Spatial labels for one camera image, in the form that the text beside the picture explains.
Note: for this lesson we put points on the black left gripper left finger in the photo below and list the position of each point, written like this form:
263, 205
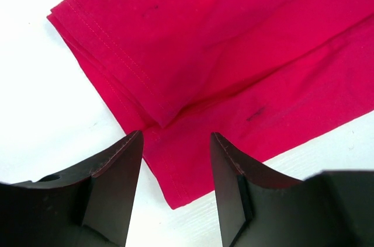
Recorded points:
87, 204

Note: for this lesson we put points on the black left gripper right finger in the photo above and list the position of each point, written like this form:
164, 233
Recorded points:
259, 206

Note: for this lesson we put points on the red t-shirt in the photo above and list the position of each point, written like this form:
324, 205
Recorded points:
268, 75

